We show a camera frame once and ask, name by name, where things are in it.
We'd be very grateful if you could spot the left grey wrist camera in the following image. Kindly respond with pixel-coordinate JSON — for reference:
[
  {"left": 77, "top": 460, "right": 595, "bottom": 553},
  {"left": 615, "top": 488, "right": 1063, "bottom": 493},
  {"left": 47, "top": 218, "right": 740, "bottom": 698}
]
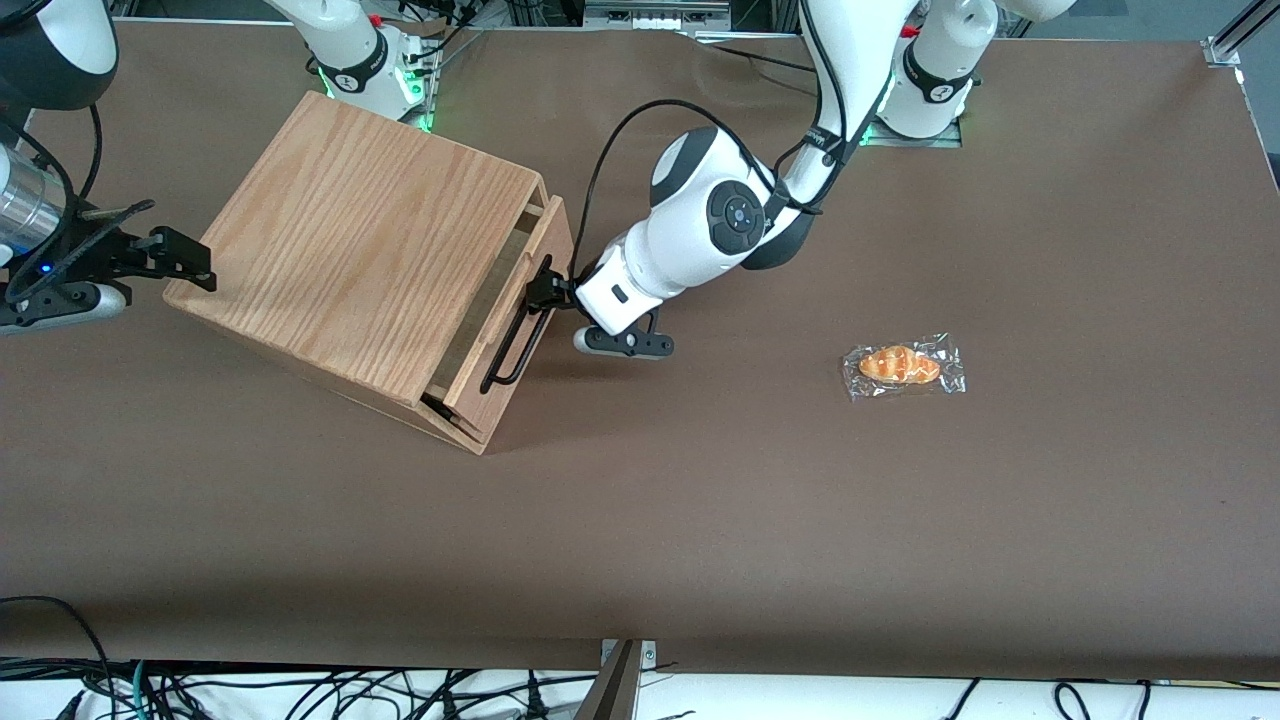
[{"left": 573, "top": 310, "right": 676, "bottom": 361}]

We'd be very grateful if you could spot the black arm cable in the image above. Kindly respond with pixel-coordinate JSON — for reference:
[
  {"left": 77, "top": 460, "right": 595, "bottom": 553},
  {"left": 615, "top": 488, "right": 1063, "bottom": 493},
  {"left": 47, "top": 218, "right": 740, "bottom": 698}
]
[
  {"left": 0, "top": 100, "right": 104, "bottom": 301},
  {"left": 570, "top": 98, "right": 871, "bottom": 286}
]

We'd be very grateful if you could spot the black looped floor cable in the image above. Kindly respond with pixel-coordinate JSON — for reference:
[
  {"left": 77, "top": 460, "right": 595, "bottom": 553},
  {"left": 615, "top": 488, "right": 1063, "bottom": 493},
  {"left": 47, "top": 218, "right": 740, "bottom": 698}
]
[{"left": 0, "top": 596, "right": 119, "bottom": 720}]

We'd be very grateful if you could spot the black metal drawer handle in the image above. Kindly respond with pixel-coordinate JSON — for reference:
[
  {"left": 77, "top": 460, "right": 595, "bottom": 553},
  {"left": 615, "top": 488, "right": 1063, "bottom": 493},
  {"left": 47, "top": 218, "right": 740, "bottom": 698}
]
[{"left": 480, "top": 255, "right": 557, "bottom": 394}]

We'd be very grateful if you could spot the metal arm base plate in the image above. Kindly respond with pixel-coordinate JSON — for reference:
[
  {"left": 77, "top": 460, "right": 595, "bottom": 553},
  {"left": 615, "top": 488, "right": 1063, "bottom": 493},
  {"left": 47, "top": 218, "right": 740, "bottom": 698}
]
[{"left": 862, "top": 118, "right": 964, "bottom": 150}]

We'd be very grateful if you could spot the light wooden drawer cabinet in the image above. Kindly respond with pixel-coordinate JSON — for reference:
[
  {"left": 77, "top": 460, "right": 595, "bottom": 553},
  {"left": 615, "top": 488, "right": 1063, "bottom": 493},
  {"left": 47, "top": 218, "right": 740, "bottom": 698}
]
[{"left": 163, "top": 90, "right": 576, "bottom": 456}]

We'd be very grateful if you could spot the grey equipment box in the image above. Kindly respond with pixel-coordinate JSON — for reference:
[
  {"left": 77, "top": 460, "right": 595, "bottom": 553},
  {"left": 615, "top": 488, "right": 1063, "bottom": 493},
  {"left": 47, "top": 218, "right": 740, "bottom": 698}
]
[{"left": 583, "top": 0, "right": 769, "bottom": 33}]

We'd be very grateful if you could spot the wooden cabinet drawer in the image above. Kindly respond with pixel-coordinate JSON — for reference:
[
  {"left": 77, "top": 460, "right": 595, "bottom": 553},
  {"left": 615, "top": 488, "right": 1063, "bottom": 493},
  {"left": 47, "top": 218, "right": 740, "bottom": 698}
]
[{"left": 425, "top": 195, "right": 576, "bottom": 456}]

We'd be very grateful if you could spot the plastic wrapped bread roll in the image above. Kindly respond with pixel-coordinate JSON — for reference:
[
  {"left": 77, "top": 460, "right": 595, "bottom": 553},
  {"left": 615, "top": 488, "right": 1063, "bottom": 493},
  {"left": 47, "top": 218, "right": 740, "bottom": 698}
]
[{"left": 842, "top": 332, "right": 968, "bottom": 402}]

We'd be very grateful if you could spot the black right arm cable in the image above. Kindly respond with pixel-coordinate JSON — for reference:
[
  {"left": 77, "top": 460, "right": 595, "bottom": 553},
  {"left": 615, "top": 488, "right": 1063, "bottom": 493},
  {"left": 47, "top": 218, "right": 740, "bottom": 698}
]
[{"left": 0, "top": 100, "right": 104, "bottom": 301}]

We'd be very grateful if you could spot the aluminium frame profile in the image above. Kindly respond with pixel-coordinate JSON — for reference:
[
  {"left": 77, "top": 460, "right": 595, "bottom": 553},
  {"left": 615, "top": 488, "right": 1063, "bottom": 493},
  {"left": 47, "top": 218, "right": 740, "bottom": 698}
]
[{"left": 1203, "top": 0, "right": 1280, "bottom": 69}]

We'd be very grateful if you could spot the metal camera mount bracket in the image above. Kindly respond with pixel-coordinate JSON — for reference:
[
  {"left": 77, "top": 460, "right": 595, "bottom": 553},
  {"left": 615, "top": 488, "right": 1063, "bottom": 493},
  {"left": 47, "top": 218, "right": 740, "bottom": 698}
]
[{"left": 575, "top": 638, "right": 658, "bottom": 720}]

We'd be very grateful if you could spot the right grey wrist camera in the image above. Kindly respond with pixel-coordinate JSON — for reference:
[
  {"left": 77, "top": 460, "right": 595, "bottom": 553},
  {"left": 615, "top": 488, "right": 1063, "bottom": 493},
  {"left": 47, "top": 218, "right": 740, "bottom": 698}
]
[{"left": 0, "top": 283, "right": 131, "bottom": 336}]

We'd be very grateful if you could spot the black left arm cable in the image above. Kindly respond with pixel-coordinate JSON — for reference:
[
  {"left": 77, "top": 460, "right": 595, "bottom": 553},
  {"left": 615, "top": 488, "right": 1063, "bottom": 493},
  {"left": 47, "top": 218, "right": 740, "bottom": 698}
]
[{"left": 570, "top": 98, "right": 871, "bottom": 286}]

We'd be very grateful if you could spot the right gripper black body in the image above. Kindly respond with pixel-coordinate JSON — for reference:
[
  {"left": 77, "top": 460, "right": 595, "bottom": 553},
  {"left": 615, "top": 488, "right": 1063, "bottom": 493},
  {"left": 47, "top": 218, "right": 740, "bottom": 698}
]
[{"left": 0, "top": 230, "right": 153, "bottom": 306}]

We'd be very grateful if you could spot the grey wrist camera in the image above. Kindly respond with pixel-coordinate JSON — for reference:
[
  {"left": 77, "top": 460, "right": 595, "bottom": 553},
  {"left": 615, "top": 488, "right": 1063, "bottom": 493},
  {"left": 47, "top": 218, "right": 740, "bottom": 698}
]
[
  {"left": 573, "top": 310, "right": 676, "bottom": 361},
  {"left": 0, "top": 283, "right": 131, "bottom": 336}
]

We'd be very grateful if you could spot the large table cover mat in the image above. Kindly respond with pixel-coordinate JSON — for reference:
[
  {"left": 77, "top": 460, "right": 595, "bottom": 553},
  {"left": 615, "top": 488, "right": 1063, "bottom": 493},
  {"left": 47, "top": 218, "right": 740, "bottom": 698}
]
[{"left": 0, "top": 20, "right": 1280, "bottom": 683}]

